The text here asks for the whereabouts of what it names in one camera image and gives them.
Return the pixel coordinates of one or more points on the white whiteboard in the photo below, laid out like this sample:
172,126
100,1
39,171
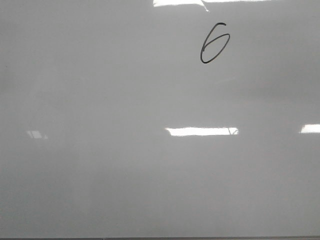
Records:
150,118

